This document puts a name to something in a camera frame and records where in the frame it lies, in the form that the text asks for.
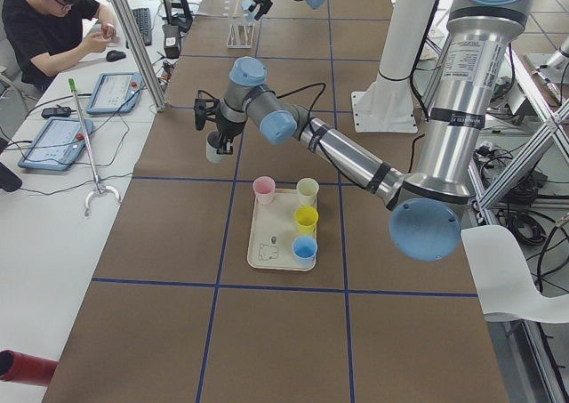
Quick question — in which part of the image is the grey cup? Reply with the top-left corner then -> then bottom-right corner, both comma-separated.
205,139 -> 223,164

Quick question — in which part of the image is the light blue cup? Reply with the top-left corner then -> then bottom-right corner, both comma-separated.
240,0 -> 256,22

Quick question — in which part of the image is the pink cup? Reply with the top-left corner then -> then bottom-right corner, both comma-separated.
252,176 -> 276,206

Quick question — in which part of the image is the white cream cup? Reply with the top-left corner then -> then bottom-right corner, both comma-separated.
296,177 -> 319,206

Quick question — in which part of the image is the yellow cup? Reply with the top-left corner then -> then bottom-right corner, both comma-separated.
294,206 -> 319,235

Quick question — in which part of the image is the cream plastic tray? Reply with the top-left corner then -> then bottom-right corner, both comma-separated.
247,189 -> 317,271

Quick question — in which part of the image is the black box with label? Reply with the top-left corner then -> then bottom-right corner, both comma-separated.
162,24 -> 181,59

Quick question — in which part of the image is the black keyboard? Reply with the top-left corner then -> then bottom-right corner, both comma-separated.
132,8 -> 152,46

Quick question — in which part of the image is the blue teach pendant far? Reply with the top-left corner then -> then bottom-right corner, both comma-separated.
86,72 -> 143,115

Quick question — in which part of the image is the blue teach pendant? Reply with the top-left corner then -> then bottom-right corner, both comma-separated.
86,72 -> 143,115
18,117 -> 85,171

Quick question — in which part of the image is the black computer mouse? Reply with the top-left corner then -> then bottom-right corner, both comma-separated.
106,50 -> 126,62

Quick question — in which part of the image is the blue teach pendant near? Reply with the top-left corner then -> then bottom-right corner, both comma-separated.
18,117 -> 85,171

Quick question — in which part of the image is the silver reacher grabber tool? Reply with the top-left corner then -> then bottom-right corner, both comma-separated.
68,78 -> 121,216

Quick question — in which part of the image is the black handheld device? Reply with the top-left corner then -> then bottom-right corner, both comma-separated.
41,106 -> 73,119

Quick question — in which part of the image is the seated person black shirt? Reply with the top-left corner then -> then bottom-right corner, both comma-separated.
2,0 -> 116,92

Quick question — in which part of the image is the red cylinder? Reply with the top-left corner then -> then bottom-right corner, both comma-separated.
1,350 -> 58,387

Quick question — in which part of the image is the white chair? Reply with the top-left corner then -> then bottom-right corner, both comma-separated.
461,225 -> 568,324

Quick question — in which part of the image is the white wire cup rack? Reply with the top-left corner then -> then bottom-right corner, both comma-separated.
227,0 -> 255,49

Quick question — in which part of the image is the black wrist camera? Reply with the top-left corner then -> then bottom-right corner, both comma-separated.
194,98 -> 220,131

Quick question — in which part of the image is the aluminium frame post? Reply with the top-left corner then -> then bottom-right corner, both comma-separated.
110,0 -> 166,112

